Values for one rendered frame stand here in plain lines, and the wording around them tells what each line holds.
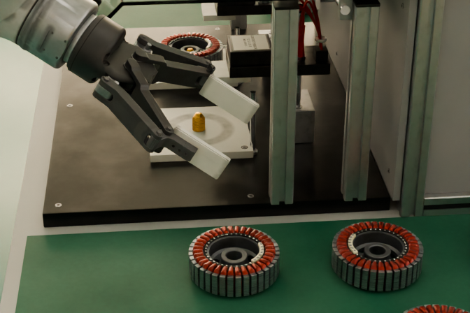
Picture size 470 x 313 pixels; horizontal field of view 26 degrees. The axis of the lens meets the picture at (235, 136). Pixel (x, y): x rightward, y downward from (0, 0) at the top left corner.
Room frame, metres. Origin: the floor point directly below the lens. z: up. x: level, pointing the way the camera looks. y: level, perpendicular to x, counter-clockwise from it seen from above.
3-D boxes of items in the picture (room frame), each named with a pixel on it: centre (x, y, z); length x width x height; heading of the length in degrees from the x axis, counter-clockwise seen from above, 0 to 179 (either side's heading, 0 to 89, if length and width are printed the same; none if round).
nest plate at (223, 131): (1.36, 0.05, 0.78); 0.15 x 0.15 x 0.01; 5
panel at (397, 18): (1.50, -0.19, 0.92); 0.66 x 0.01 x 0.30; 5
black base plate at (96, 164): (1.48, 0.05, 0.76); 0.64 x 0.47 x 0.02; 5
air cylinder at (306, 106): (1.37, -0.09, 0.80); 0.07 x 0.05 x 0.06; 5
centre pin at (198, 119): (1.36, 0.05, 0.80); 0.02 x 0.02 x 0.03
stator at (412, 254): (1.05, -0.18, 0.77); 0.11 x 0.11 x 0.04
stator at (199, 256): (1.03, 0.00, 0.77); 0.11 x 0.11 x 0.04
